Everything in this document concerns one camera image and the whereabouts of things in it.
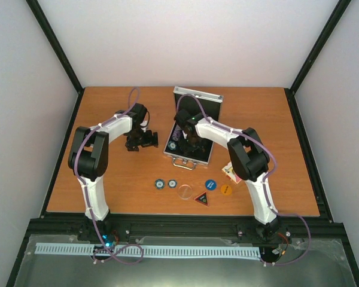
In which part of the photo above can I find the aluminium poker case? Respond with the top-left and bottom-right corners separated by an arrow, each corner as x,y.
164,86 -> 224,170

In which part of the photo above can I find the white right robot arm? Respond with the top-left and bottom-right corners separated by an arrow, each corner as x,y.
174,109 -> 278,228

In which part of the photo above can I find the clear round disc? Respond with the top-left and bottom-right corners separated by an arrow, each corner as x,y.
177,184 -> 193,200

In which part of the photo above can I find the blue round token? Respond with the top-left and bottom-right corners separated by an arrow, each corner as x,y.
205,179 -> 217,191

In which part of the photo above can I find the black aluminium frame rail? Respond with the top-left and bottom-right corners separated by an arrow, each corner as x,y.
45,212 -> 348,243

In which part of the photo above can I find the black red triangle token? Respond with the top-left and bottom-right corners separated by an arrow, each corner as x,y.
194,191 -> 209,206

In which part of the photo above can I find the orange round token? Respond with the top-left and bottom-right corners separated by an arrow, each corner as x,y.
220,184 -> 233,196

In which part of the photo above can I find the pink playing card deck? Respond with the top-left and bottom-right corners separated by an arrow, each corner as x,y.
222,162 -> 242,184

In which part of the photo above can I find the white cable duct strip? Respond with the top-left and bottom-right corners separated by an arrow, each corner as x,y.
34,243 -> 261,261

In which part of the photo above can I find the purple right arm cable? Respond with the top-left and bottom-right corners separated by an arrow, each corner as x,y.
177,97 -> 312,265

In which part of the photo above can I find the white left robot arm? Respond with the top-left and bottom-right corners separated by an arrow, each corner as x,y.
68,103 -> 159,241

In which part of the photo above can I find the blue white poker chip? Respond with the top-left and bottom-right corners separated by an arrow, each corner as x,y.
155,179 -> 165,190
168,179 -> 177,188

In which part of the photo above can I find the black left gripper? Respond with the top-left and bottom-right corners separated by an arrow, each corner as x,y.
127,129 -> 158,152

